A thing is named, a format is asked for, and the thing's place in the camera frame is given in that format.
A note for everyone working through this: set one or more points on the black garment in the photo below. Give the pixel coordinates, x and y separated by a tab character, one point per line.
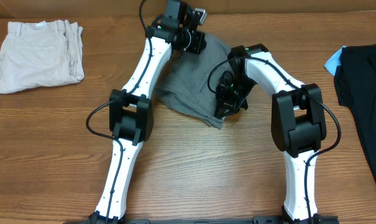
355	84

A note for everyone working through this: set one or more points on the light blue cloth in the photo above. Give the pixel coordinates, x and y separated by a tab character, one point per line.
334	61

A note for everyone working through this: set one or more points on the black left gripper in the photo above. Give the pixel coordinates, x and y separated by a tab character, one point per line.
199	41

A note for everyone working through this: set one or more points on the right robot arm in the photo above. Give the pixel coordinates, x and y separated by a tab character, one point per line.
297	121

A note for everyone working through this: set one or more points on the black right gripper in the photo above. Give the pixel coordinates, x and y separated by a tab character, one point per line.
224	103

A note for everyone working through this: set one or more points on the grey shorts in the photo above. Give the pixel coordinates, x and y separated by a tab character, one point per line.
184	88

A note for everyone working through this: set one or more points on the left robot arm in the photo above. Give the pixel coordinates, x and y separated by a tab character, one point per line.
131	118

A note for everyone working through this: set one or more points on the folded white shorts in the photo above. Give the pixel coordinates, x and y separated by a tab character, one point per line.
43	54

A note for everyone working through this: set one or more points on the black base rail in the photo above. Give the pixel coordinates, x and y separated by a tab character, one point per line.
255	220

